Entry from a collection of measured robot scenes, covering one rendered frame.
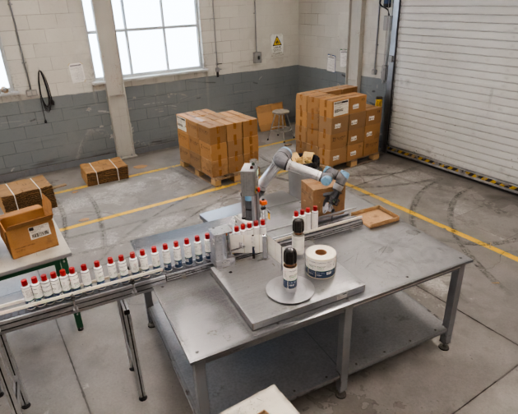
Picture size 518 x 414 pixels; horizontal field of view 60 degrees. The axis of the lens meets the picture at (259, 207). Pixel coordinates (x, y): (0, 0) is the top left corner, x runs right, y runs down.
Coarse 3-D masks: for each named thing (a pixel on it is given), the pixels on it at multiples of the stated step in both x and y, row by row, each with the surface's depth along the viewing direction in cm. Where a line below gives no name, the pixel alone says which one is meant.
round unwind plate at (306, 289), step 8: (272, 280) 293; (280, 280) 293; (304, 280) 292; (272, 288) 285; (280, 288) 285; (304, 288) 284; (312, 288) 284; (272, 296) 278; (280, 296) 278; (288, 296) 277; (296, 296) 277; (304, 296) 277
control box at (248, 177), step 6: (246, 168) 315; (240, 174) 313; (246, 174) 312; (252, 174) 311; (246, 180) 314; (252, 180) 313; (246, 186) 316; (252, 186) 315; (258, 186) 331; (246, 192) 318; (252, 192) 317
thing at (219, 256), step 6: (210, 234) 304; (222, 234) 307; (228, 234) 306; (210, 240) 307; (216, 240) 300; (222, 240) 309; (228, 240) 308; (210, 246) 311; (216, 246) 302; (222, 246) 304; (216, 252) 304; (222, 252) 306; (210, 258) 317; (216, 258) 306; (222, 258) 308; (228, 258) 310; (234, 258) 312; (216, 264) 308; (222, 264) 310; (228, 264) 312
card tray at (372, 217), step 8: (368, 208) 392; (376, 208) 396; (384, 208) 391; (368, 216) 385; (376, 216) 384; (384, 216) 384; (392, 216) 383; (368, 224) 371; (376, 224) 367; (384, 224) 371
